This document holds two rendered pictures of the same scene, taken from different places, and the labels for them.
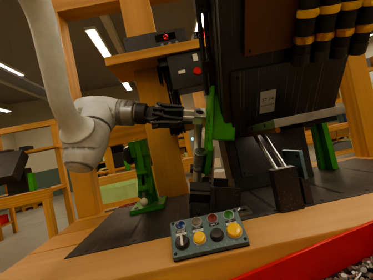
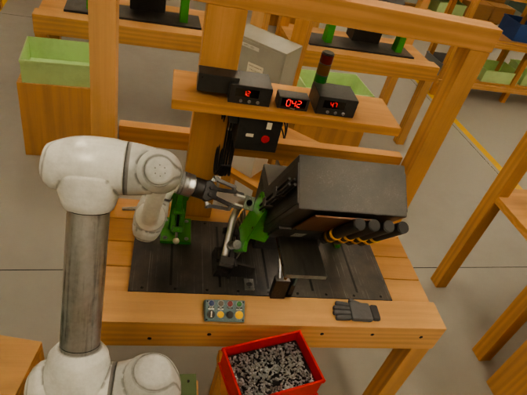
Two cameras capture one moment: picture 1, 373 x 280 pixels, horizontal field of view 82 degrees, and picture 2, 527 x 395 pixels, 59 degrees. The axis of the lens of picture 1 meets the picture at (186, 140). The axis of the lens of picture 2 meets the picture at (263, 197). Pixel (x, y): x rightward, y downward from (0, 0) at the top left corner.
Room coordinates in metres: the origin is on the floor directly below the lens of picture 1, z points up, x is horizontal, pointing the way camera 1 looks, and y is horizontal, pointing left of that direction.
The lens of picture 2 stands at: (-0.62, 0.26, 2.35)
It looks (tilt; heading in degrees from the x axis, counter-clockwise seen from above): 38 degrees down; 345
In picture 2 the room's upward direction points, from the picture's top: 15 degrees clockwise
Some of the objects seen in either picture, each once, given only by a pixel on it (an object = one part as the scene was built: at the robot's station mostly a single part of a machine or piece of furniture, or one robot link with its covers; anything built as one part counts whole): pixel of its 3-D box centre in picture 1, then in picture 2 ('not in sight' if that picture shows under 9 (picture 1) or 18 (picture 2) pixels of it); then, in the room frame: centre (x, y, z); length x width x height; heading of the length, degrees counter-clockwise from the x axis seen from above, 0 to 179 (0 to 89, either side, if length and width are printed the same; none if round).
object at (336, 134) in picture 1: (328, 133); (481, 3); (9.16, -5.95, 0.37); 1.20 x 0.81 x 0.74; 97
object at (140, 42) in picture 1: (142, 45); (217, 80); (0.97, 0.11, 1.59); 0.15 x 0.07 x 0.07; 91
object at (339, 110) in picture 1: (272, 126); (296, 240); (0.66, -0.27, 1.11); 0.39 x 0.16 x 0.03; 1
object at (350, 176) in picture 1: (252, 196); (262, 259); (0.76, -0.19, 0.89); 1.10 x 0.42 x 0.02; 91
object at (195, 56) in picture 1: (188, 73); (256, 127); (0.97, -0.07, 1.42); 0.17 x 0.12 x 0.15; 91
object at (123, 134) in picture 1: (216, 115); (267, 147); (1.13, -0.18, 1.23); 1.30 x 0.05 x 0.09; 91
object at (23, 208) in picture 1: (33, 200); not in sight; (7.95, 5.99, 0.22); 1.20 x 0.81 x 0.44; 8
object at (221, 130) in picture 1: (218, 120); (260, 220); (0.70, -0.11, 1.17); 0.13 x 0.12 x 0.20; 91
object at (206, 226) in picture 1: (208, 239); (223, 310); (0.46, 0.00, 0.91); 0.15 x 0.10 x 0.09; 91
